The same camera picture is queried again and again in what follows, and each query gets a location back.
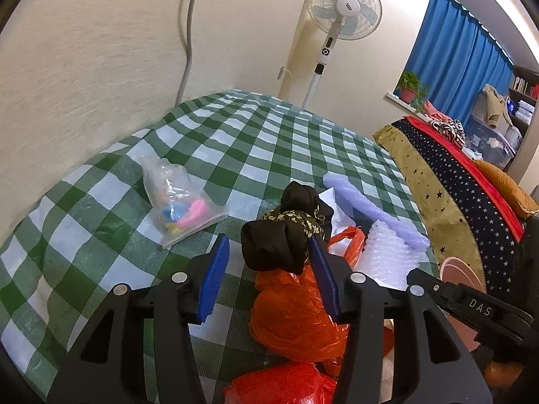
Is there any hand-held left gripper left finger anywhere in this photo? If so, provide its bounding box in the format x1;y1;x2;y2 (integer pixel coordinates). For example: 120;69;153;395
46;233;231;404

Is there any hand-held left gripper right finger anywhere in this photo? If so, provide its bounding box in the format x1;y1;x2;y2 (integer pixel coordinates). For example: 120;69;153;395
309;236;493;404

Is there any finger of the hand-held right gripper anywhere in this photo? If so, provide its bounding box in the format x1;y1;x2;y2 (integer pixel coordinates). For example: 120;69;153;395
406;268;462;306

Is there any pink round bin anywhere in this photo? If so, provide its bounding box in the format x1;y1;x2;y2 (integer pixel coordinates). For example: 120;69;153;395
438;257;485;293

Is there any black floral cloth bundle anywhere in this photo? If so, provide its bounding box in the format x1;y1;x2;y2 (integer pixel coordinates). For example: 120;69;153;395
241;181;335;274

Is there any clear plastic bag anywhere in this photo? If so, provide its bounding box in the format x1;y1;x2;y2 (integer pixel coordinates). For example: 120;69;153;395
141;155;230;248

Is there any white ribbed foam wrap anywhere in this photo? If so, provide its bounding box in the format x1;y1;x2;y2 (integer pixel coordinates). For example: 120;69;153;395
360;220;419;291

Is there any orange plastic bag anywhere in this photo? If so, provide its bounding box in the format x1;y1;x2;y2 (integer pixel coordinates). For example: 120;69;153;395
248;226;394;377
223;364;338;404

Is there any bed with starry cover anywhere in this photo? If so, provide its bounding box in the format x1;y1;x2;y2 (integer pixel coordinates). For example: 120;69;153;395
373;115;527;295

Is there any orange pillow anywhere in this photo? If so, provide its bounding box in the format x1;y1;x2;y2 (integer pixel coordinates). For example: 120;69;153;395
474;159;539;218

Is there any green white checked tablecloth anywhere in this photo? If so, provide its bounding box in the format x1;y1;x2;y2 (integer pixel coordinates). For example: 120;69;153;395
0;88;441;404

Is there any clear storage box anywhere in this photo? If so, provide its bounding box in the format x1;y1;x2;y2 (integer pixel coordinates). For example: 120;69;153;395
463;115;523;171

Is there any black white striped cloth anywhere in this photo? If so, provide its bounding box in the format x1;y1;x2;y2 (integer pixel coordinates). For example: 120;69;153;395
429;119;466;146

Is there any beige jacket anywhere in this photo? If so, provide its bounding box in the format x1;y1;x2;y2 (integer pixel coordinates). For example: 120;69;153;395
481;84;513;129

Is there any potted green plant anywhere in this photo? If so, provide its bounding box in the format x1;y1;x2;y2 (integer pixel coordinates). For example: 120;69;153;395
393;71;429;112

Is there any dark wooden bookshelf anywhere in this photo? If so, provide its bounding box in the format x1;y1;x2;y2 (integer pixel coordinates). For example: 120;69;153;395
507;65;539;135

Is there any blue curtain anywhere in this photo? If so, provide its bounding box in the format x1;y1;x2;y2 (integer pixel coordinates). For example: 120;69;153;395
402;0;515;127

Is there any white standing fan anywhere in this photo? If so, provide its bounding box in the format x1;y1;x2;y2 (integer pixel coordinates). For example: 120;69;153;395
300;0;383;110

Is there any grey wall cable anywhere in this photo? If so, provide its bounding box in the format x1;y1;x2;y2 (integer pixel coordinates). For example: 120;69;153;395
176;0;208;106

